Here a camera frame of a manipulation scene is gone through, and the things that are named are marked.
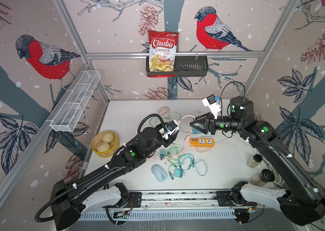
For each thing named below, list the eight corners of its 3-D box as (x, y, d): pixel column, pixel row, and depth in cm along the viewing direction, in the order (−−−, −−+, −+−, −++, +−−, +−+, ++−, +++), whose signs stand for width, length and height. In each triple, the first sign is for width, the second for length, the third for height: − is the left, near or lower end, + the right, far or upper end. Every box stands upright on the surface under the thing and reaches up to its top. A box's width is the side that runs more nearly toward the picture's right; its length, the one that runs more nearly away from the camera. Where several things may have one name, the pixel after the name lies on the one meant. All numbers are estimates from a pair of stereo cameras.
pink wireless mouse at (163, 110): (160, 116, 112) (159, 115, 110) (156, 111, 116) (156, 109, 114) (171, 112, 115) (171, 110, 113) (167, 106, 119) (167, 105, 117)
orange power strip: (190, 147, 95) (190, 145, 92) (189, 140, 98) (190, 138, 96) (214, 147, 95) (215, 145, 92) (212, 140, 98) (213, 138, 96)
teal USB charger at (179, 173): (174, 177, 83) (174, 176, 81) (174, 169, 85) (174, 168, 84) (185, 177, 83) (185, 176, 81) (184, 169, 85) (184, 168, 84)
